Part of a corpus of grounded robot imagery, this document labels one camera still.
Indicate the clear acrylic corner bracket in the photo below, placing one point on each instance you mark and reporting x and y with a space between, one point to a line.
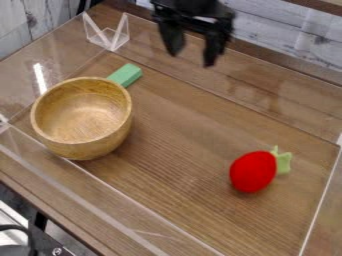
107 38

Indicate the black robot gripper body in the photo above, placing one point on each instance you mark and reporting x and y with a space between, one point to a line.
198 15

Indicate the green rectangular block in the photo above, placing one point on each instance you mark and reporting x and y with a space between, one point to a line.
125 75

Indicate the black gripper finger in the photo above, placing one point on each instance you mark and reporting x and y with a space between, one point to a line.
215 44
172 36

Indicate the black metal table bracket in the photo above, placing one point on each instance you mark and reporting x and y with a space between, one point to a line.
45 245

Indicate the wooden bowl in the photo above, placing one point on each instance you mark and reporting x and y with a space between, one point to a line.
81 117

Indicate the red plush strawberry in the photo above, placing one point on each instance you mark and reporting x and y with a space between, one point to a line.
255 169

